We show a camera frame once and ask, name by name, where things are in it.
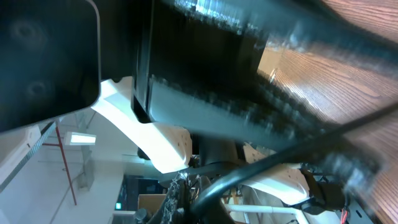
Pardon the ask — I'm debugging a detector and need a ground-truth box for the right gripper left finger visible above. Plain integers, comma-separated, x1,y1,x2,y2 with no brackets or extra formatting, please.
150,172,190,224

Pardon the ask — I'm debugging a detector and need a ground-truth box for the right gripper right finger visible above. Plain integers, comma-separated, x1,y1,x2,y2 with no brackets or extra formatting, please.
198,176,235,224

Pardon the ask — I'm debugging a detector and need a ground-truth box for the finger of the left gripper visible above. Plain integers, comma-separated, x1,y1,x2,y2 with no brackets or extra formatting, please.
149,77,383,174

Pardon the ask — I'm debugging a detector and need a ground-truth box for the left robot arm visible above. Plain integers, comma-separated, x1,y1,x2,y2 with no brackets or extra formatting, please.
1,1,394,190

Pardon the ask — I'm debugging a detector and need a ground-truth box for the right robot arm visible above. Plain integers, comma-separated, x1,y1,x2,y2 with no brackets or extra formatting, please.
149,139,381,222

